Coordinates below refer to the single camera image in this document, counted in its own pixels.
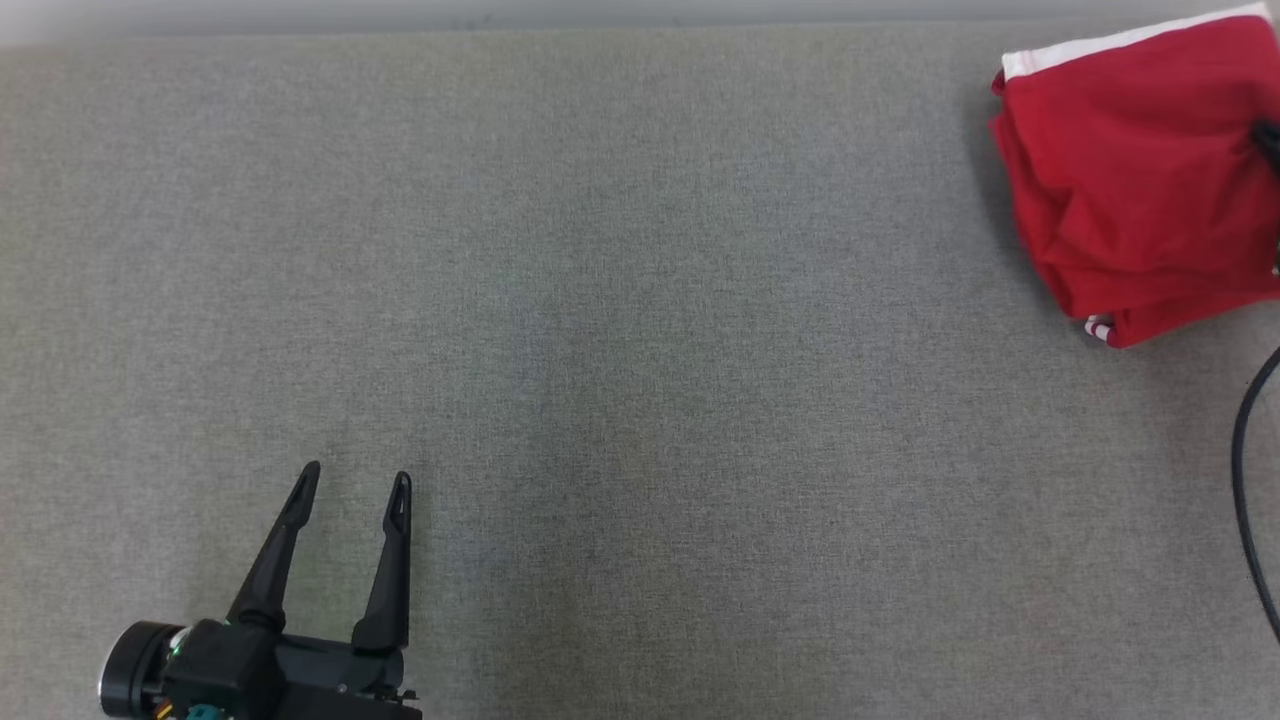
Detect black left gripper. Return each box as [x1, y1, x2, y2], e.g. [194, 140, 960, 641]
[227, 460, 424, 720]

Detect red shorts with white stripe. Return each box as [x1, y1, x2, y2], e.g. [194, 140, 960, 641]
[988, 4, 1280, 326]

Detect red jersey with white sleeves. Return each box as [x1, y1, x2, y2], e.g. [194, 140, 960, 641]
[1055, 275, 1280, 350]

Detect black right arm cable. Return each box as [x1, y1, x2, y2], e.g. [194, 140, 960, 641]
[1231, 345, 1280, 643]

